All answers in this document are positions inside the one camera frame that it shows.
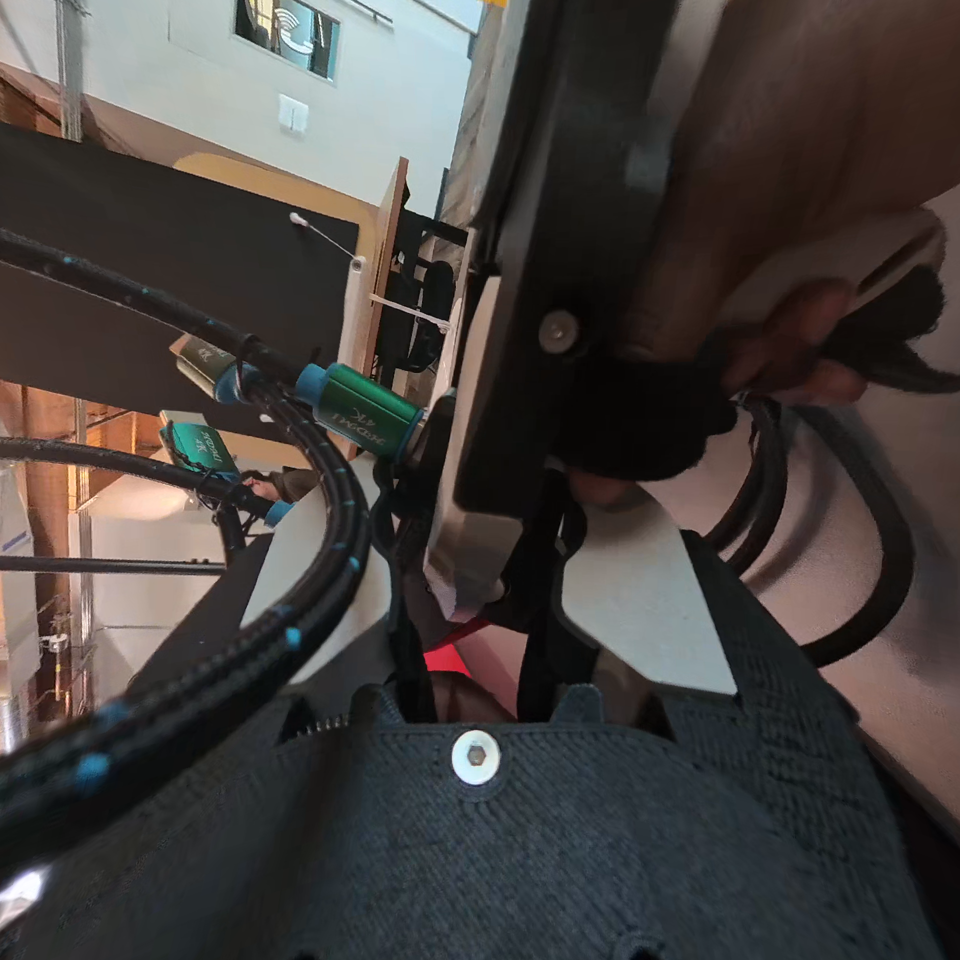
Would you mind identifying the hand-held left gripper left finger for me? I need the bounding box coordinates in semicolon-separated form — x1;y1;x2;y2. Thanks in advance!
240;453;395;685

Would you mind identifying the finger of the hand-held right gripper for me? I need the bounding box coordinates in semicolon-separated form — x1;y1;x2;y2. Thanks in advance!
426;271;526;625

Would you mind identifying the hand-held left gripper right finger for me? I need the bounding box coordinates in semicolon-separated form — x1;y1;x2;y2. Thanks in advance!
555;491;740;695

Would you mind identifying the black HDMI switch box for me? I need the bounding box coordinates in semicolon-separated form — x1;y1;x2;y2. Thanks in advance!
411;391;460;489

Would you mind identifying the black braided HDMI cable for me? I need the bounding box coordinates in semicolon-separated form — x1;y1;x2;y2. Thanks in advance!
0;228;430;864
703;396;918;670
0;418;295;575

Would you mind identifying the person's left hand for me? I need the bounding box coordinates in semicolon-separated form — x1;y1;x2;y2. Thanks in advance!
431;671;519;725

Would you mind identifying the person's right hand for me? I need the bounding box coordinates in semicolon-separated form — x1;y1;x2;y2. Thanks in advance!
622;0;960;399

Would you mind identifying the black panel with wooden rim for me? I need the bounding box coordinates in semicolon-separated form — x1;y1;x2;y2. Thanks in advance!
0;123;411;444

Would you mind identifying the wall poster with phone icon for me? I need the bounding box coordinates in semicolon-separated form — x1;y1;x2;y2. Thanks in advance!
234;0;342;80

